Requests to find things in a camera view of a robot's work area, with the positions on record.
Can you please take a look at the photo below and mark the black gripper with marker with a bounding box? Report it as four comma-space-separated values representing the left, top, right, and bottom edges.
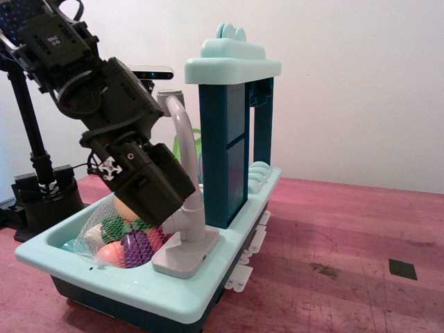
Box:
80, 130, 196, 225

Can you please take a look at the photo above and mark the grey toy faucet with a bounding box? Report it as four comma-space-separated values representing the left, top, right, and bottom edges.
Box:
151, 89, 219, 279

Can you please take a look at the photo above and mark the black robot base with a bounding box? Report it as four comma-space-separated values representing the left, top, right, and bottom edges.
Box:
1, 165, 85, 242

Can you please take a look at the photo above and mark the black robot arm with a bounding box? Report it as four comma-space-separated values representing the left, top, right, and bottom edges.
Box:
1, 1, 195, 225

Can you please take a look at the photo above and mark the mesh bag of toy food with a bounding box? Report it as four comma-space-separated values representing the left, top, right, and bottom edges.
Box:
71, 196, 172, 268

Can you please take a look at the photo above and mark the teal toy sink basin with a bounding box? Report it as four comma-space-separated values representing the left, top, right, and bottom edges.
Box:
15, 162, 281, 332

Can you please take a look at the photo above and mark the black tape patch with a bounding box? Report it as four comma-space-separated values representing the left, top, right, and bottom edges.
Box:
388, 259, 418, 280

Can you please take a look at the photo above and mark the white depth camera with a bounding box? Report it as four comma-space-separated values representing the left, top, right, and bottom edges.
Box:
128, 65, 174, 80

